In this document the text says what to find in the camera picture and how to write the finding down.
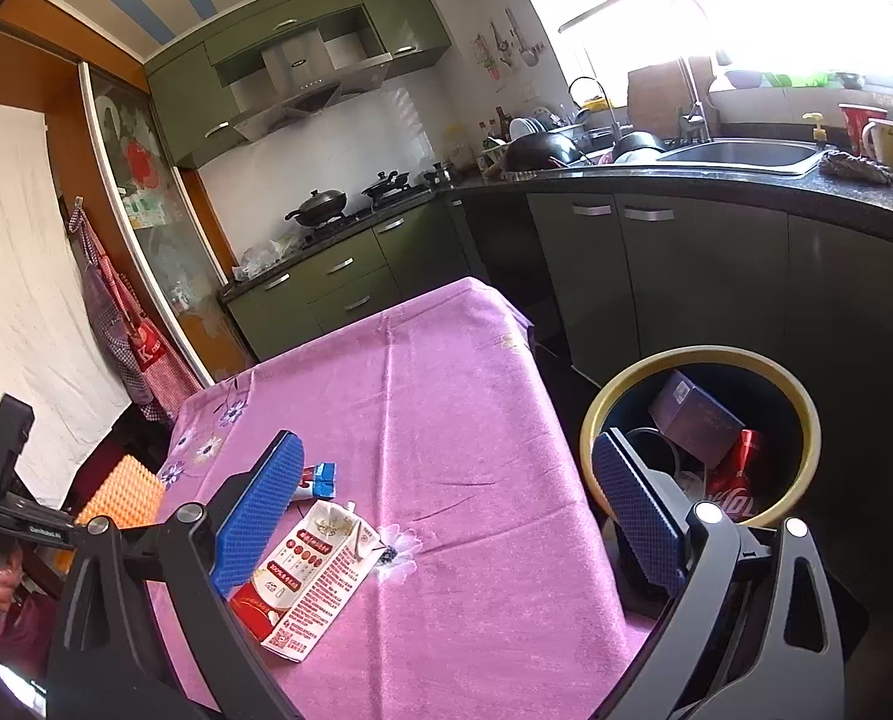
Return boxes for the green wall cabinets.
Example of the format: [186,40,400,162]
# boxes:
[145,0,451,170]

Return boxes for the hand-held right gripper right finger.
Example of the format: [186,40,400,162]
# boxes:
[591,429,847,720]

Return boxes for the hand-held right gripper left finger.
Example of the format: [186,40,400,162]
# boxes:
[43,430,307,720]

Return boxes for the grey dish cloth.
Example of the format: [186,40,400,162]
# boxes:
[822,150,893,185]

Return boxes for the steel range hood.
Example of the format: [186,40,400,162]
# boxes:
[232,41,395,142]

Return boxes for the red white milk carton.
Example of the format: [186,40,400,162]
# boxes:
[225,499,383,665]

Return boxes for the black pot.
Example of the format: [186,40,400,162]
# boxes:
[612,130,669,164]

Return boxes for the purple cardboard box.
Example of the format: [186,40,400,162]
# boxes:
[648,371,745,470]

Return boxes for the frosted glass sliding door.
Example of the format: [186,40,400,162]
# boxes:
[79,60,256,383]

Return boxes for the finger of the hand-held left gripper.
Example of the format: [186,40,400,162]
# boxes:
[19,511,91,545]

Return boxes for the red soda can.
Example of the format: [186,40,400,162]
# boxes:
[705,429,769,524]

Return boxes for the green base cabinets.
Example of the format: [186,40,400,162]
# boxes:
[221,184,893,481]

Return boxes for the steel sink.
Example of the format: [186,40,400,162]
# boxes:
[657,136,830,177]

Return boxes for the orange spiky cushion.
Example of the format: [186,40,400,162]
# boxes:
[56,454,169,578]

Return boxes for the bright window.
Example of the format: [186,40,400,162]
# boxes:
[552,0,893,102]

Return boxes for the red mug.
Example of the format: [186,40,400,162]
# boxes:
[838,103,889,155]

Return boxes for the group of condiment bottles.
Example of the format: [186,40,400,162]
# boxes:
[480,106,511,151]

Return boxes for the steel kitchen faucet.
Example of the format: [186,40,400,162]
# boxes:
[664,0,718,143]

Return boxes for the black lidded wok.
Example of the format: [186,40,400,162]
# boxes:
[284,190,350,230]

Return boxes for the pink floral tablecloth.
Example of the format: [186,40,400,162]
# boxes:
[146,277,665,720]

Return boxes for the small blue red tube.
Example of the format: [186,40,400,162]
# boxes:
[290,461,338,503]

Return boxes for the white cloth backdrop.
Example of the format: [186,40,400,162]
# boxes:
[0,101,136,511]

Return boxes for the black lidded frying pan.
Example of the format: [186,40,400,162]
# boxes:
[361,171,413,201]

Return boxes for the gas stove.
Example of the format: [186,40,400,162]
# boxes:
[300,187,436,245]

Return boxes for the wooden cutting board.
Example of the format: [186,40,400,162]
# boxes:
[627,64,714,140]

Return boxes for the red checked apron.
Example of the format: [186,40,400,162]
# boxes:
[64,199,200,421]

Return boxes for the large black wok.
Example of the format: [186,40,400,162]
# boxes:
[502,130,579,172]

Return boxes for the yellow rimmed trash bin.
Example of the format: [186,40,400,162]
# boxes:
[580,346,823,530]

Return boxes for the white printed mug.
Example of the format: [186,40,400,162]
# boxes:
[862,120,893,177]

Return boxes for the dark stone countertop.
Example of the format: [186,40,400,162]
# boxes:
[217,142,893,301]

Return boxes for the hanging kitchen utensils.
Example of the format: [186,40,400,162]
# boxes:
[472,7,545,80]

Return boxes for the plastic bags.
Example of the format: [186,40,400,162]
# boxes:
[230,234,301,282]

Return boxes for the dish rack with plates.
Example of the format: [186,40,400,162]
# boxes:
[507,115,568,143]

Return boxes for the clear plastic cup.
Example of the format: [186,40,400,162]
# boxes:
[625,427,682,482]

